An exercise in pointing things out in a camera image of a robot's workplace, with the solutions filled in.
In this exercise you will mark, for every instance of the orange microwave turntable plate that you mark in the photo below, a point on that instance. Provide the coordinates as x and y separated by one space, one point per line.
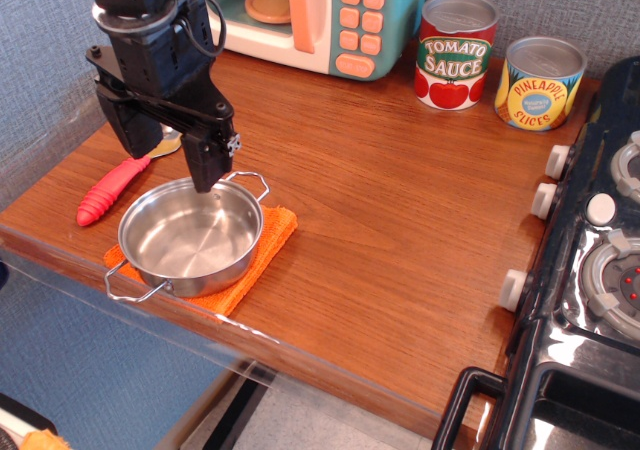
269 11

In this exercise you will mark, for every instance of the pineapple slices can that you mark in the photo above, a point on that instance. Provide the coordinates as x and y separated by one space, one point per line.
539 83

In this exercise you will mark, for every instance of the teal toy microwave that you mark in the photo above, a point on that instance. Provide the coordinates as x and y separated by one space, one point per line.
356 39

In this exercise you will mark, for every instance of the tomato sauce can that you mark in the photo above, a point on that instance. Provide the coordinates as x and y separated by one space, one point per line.
454 48

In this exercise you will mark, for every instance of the red-handled metal spoon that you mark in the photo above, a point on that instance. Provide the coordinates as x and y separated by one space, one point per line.
102 196

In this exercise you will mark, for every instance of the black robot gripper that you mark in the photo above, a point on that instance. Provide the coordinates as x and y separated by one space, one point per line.
154 72

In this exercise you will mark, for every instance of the yellow toy banana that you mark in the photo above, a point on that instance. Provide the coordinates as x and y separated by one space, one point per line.
166 147

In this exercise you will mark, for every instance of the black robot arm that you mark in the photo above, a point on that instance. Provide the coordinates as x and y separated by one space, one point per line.
155 72

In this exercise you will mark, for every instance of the orange knitted cloth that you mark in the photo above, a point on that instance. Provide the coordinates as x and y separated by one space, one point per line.
280 223

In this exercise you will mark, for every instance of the stainless steel pot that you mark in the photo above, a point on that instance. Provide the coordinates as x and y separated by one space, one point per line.
192 244

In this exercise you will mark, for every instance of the black toy stove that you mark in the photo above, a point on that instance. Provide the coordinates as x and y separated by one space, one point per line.
572 379

